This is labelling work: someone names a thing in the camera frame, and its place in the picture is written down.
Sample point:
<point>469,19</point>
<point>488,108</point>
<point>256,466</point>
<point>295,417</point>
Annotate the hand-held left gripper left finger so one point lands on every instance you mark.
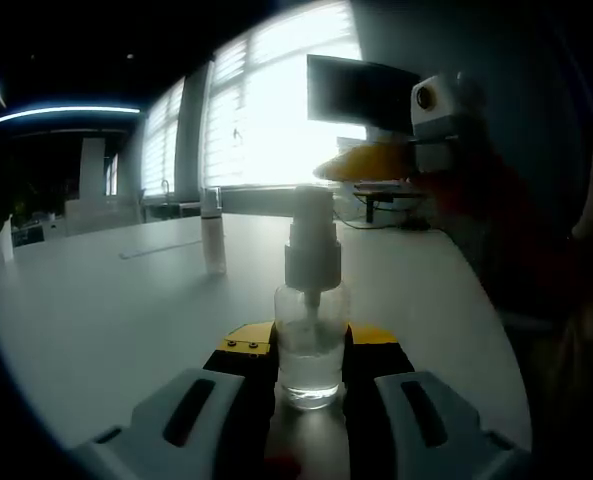
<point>236,385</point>

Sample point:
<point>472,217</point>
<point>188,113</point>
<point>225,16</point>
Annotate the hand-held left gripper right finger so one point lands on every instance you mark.
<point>376,360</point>

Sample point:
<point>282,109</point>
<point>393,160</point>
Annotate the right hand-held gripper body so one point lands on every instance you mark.
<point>451,110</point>

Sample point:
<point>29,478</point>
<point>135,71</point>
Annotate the clear pump bottle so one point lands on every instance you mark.
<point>308,370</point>

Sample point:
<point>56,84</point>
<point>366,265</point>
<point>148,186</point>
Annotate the wide clear bottle cover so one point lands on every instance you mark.
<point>212,201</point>

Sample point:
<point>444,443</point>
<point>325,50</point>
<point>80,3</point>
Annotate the person's right hand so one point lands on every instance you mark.
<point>466,195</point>

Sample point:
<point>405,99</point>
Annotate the person's left hand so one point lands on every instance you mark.
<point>283,469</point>

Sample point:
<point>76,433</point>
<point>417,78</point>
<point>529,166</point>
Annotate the black desk stand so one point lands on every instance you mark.
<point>368,210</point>

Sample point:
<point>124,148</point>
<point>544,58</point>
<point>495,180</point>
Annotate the white window blinds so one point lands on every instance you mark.
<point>271,125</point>

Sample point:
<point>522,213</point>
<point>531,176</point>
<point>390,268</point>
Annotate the curved metal faucet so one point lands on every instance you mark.
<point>163,192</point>

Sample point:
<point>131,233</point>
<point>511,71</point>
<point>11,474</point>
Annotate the white low cabinet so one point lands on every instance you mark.
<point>101,215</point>

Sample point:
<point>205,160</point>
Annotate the white square column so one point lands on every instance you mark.
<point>92,167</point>

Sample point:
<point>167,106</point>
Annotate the straight ceiling light strip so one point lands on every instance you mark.
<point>71,109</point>

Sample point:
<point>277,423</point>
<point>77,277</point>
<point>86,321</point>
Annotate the black wall monitor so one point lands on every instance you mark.
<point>356,90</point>

